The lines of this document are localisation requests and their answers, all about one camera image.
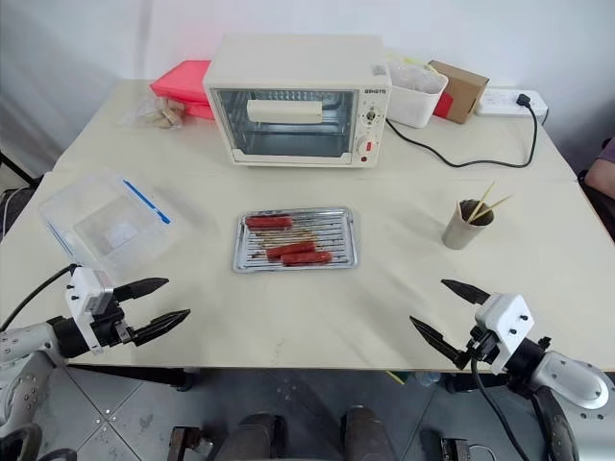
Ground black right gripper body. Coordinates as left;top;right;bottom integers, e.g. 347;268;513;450
463;325;502;366

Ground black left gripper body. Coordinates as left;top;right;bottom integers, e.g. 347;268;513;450
87;298;135;352

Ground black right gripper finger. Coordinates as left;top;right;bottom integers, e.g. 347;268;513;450
408;314;471;372
440;279;489;306

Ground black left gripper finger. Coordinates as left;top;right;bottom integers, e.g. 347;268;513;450
130;308;192;349
113;277;170;303

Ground light wooden chopstick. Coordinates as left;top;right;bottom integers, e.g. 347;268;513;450
467;181;497;225
472;193;515;224

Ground paper cup with skewers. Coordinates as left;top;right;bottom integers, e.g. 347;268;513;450
441;198;497;252

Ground clear plastic container blue clips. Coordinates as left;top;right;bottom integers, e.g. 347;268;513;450
37;173;177;280

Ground dark rounded shape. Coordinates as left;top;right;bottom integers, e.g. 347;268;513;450
224;413;285;461
341;404;394;461

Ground silver metal baking tray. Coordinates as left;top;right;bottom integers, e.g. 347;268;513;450
232;206;361;276

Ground red sausage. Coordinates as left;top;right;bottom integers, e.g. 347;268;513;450
280;250;334;267
245;215;294;231
265;240;316;261

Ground black bag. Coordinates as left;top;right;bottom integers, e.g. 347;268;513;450
0;185;38;237

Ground clear bag of wooden blocks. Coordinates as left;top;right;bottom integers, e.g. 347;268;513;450
116;92;189;132

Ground person in purple shirt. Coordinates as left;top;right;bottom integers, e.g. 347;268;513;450
582;135;615;194

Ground small red box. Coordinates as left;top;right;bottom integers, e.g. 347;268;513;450
431;90;455;118

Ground white power strip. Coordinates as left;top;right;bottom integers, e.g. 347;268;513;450
474;87;550;122

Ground white plastic bin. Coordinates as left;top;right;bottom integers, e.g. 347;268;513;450
385;51;450;130

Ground brown cardboard box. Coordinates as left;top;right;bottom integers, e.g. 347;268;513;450
427;60;492;126

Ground red flat box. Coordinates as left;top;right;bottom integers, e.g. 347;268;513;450
148;59;215;119

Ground cream toaster oven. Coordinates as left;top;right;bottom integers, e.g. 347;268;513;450
202;34;393;171

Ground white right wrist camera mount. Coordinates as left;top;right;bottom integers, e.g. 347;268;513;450
474;293;536;376

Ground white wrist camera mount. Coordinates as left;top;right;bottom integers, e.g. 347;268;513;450
64;266;117;357
474;293;536;376

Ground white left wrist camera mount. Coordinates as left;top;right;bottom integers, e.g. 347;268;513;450
64;266;117;357

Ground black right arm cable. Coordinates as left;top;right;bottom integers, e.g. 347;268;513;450
469;354;535;461

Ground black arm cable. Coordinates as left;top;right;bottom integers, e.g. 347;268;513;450
0;262;79;332
469;354;535;461

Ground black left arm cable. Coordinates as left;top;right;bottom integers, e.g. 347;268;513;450
0;262;79;332

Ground black oven power cable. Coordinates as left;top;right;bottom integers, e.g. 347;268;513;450
384;94;539;170

